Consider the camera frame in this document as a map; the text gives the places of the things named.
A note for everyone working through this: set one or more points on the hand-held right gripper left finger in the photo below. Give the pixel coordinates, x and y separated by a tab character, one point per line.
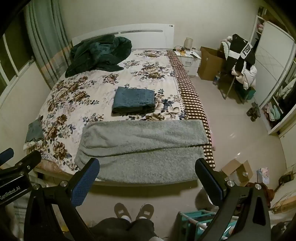
84	185

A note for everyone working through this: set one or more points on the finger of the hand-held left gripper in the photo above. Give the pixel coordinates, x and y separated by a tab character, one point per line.
30	160
5	155

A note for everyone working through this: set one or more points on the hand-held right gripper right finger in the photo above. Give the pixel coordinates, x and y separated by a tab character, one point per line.
209	184

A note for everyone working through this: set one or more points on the small grey folded cloth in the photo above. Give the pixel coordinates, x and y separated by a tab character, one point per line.
34	131

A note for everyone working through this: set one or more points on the small open cardboard box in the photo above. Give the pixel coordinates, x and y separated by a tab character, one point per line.
235	169

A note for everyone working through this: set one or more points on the teal rack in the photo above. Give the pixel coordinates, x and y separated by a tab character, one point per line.
192	217

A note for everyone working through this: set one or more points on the person's left slipper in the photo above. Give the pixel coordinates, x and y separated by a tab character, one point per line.
122	210

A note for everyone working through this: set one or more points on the person's slipper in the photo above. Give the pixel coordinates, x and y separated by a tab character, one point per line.
122	210
145	210

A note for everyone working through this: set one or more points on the pink and blue packet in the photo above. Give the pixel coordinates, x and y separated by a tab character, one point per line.
263	175

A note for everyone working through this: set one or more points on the person's legs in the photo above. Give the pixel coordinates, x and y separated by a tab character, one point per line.
122	229

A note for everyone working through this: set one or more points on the person's right slipper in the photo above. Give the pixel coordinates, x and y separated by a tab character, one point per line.
145	210

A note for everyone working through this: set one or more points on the pair of brown slippers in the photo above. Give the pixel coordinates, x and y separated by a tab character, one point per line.
254	111

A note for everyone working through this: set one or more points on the brown checked blanket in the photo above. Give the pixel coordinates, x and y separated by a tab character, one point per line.
192	97

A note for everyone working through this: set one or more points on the floral bed sheet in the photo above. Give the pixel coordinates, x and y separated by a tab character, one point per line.
92	92

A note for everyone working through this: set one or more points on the teal folded clothes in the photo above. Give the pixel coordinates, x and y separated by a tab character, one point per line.
276	113

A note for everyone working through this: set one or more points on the wooden chair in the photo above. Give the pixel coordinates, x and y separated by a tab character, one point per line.
227	88

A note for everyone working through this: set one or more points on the folded blue jeans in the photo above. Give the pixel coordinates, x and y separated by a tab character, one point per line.
134	99

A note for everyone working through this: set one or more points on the white framed window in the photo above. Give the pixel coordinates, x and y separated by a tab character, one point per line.
13	55

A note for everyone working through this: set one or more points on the plastic water bottle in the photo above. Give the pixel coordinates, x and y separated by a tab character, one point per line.
216	78

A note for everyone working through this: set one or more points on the green striped curtain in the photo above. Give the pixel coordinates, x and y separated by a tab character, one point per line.
46	41

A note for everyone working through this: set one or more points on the large brown cardboard box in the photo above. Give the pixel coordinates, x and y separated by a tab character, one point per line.
209	62

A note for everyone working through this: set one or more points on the white nightstand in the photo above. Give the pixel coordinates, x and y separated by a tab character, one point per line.
188	61

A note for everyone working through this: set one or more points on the dark green quilt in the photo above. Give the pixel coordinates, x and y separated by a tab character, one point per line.
97	54

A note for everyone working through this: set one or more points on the black and white jacket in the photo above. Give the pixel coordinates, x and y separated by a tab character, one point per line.
240	51

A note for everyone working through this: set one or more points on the white wardrobe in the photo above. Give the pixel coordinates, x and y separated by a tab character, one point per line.
270	58

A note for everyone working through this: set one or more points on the cream table lamp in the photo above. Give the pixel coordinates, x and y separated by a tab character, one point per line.
188	42

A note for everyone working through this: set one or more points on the white bed headboard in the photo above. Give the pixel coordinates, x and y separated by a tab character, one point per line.
148	37

